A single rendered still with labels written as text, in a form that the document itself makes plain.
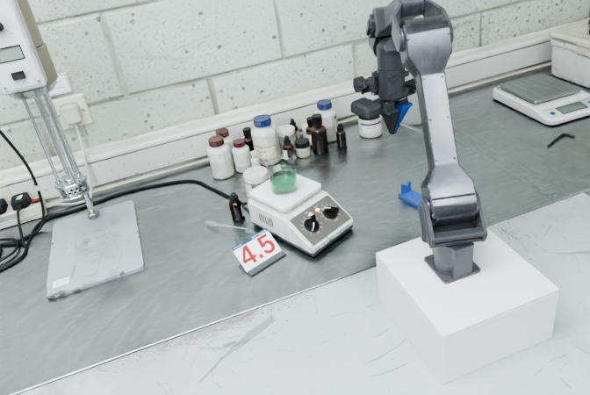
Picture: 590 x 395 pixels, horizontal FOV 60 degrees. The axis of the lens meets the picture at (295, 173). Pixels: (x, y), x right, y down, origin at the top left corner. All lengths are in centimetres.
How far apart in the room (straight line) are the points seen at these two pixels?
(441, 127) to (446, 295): 25
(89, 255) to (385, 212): 67
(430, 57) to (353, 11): 77
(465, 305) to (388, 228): 36
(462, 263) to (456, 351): 13
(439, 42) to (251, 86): 79
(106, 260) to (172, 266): 15
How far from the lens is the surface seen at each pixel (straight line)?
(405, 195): 121
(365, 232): 112
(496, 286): 85
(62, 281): 120
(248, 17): 146
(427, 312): 80
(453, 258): 82
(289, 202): 108
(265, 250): 108
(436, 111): 81
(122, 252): 121
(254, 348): 92
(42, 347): 108
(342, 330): 92
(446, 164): 80
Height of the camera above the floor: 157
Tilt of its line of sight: 30 degrees down
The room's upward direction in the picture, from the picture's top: 9 degrees counter-clockwise
